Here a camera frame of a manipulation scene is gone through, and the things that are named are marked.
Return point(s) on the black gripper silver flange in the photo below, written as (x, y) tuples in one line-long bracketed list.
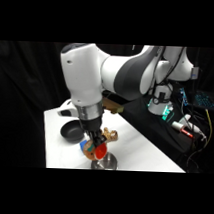
[(90, 116)]

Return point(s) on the brown potato toy red part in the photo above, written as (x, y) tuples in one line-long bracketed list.
[(93, 151)]

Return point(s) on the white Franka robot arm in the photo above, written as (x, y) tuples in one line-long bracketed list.
[(96, 71)]

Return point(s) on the silver metal bowl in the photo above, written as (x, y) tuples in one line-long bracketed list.
[(108, 162)]

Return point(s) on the black bowl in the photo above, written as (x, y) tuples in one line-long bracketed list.
[(71, 133)]

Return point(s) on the brown wooden toy figure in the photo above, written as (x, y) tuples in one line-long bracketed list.
[(111, 135)]

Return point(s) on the blue cube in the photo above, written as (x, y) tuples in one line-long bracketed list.
[(83, 144)]

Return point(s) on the green lit control box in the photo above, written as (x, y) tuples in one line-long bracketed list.
[(167, 113)]

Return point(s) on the white cylinder red tip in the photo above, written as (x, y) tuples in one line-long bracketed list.
[(179, 127)]

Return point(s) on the black curtain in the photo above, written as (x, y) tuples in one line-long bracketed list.
[(25, 98)]

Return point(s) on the blue lit electronics board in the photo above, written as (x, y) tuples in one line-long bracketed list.
[(183, 96)]

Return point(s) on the tan wrist camera mount board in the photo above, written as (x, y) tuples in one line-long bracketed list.
[(112, 105)]

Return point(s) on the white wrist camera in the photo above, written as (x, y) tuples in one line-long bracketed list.
[(67, 109)]

